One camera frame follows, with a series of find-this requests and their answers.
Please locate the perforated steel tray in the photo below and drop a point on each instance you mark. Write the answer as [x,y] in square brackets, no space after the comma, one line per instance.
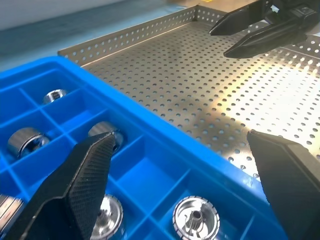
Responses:
[187,82]

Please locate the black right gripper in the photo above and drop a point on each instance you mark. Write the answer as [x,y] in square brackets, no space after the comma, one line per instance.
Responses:
[295,3]

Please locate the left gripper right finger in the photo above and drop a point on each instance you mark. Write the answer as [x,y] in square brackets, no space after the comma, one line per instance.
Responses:
[287,180]

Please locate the silver metal roller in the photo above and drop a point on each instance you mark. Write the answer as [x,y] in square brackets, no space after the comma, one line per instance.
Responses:
[98,127]
[26,145]
[55,96]
[112,215]
[8,207]
[185,212]

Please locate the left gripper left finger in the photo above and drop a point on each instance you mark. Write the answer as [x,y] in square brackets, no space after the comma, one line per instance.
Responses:
[82,180]

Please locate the blue plastic compartment tray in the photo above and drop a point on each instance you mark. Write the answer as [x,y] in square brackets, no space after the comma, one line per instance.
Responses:
[155,175]

